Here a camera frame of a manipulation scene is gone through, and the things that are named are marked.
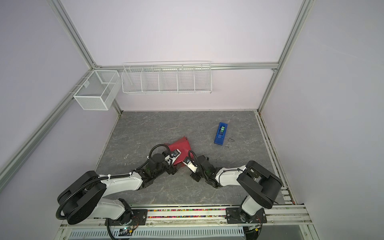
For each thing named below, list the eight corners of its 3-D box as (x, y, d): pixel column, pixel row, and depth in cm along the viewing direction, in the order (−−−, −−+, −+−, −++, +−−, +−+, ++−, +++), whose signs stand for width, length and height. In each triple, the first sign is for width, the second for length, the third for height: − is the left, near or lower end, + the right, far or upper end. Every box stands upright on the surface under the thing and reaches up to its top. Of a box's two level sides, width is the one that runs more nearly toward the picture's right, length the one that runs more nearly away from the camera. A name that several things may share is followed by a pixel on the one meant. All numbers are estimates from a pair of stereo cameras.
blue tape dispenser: (213, 143, 104) (214, 137, 99) (218, 127, 113) (219, 121, 108) (222, 145, 103) (223, 140, 97) (227, 129, 112) (228, 123, 106)
